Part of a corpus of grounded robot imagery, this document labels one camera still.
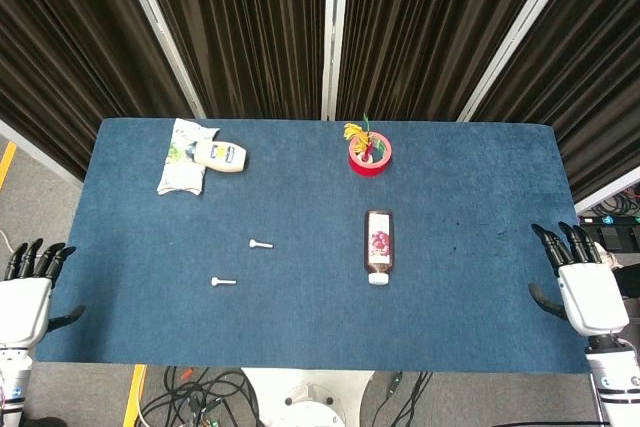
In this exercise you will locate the yellow artificial flower sprig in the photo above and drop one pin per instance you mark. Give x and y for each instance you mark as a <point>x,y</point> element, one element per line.
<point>356,134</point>

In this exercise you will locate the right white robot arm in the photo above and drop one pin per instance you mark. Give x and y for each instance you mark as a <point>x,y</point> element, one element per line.
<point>615,377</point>

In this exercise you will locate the red tape roll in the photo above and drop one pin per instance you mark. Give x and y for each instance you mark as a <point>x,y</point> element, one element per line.
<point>357,166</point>

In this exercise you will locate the dark brown pleated curtain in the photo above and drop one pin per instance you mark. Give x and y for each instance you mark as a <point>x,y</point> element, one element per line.
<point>425,22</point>
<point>240,22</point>
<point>590,72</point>
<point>65,47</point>

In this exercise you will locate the white green snack bag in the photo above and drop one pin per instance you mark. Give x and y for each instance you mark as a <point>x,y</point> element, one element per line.
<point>182,174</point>

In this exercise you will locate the white table pedestal base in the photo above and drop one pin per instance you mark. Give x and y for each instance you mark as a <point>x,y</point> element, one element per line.
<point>310,397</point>

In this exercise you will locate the brown bottle white cap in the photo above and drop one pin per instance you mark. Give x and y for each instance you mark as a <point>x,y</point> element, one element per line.
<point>379,247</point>

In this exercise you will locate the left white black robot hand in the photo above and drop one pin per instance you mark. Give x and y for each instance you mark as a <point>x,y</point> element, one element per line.
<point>22,304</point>

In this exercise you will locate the white peg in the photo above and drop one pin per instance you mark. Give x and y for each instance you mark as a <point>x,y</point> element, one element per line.
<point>261,244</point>
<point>222,282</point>

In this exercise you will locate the silver partition frame post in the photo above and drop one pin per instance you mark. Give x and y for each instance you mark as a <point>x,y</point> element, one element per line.
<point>525,22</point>
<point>160,32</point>
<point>332,32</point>

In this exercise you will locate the cream lotion bottle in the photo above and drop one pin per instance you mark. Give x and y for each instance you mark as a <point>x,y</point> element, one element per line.
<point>222,156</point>

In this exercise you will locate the black power strip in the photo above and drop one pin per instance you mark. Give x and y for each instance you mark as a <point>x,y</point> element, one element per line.
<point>615,220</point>

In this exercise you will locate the blue felt table mat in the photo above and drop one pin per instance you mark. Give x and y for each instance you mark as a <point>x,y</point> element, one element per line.
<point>300,312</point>

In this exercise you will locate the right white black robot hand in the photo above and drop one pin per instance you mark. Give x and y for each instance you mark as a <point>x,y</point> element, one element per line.
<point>592,297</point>

